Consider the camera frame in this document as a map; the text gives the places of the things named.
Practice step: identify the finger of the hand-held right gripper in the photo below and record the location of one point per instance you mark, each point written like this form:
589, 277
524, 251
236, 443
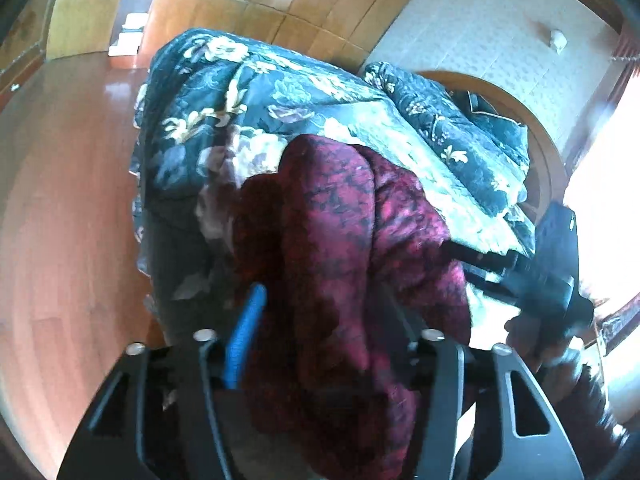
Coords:
492, 287
480, 256

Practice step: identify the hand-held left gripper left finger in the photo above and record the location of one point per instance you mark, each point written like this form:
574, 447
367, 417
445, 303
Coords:
245, 325

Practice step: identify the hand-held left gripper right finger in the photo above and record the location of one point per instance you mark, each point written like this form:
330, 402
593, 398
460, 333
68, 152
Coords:
442, 360

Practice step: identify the red window curtain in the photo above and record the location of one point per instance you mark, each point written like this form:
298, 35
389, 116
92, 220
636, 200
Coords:
627, 45

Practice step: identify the white wall fixture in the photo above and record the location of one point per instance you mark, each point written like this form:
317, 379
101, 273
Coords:
558, 40

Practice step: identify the red patterned padded garment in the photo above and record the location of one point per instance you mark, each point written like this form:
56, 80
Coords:
340, 240

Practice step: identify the round wooden headboard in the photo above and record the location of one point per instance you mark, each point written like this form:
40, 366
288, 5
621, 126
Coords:
542, 160

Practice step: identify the person's right hand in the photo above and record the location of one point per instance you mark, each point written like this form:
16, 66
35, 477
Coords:
525, 335

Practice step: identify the dark green floral bedspread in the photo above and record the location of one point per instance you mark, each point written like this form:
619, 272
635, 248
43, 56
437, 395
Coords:
225, 95

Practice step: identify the stack of white things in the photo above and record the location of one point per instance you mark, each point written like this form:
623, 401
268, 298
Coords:
129, 35

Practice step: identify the teal floral pillow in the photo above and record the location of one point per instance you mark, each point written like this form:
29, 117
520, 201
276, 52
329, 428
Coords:
460, 130

